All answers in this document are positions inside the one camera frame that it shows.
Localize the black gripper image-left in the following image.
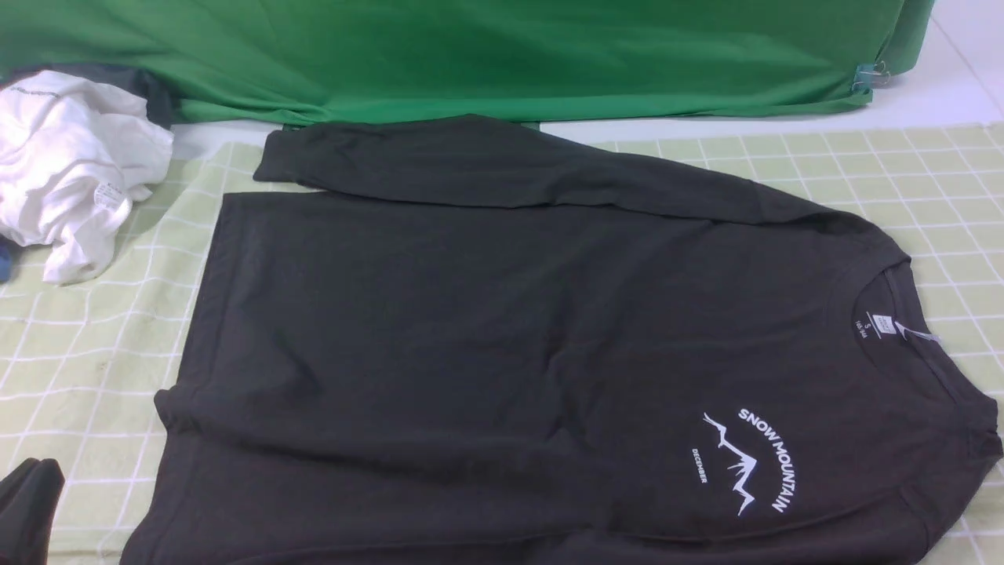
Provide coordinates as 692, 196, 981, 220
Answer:
1, 458, 64, 564

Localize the dark gray long-sleeve shirt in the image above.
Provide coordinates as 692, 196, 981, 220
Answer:
122, 115, 1002, 564

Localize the crumpled white shirt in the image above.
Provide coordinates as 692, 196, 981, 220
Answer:
1, 69, 173, 285

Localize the green checkered tablecloth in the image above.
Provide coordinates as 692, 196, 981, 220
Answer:
1, 122, 1003, 564

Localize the blue object at left edge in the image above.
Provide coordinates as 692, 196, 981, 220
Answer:
0, 239, 13, 283

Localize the dark gray garment behind pile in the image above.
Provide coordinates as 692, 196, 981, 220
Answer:
2, 62, 176, 129

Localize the green backdrop cloth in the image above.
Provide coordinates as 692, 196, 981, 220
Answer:
1, 1, 933, 126

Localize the metal binder clip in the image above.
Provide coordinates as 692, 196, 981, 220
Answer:
851, 60, 892, 92

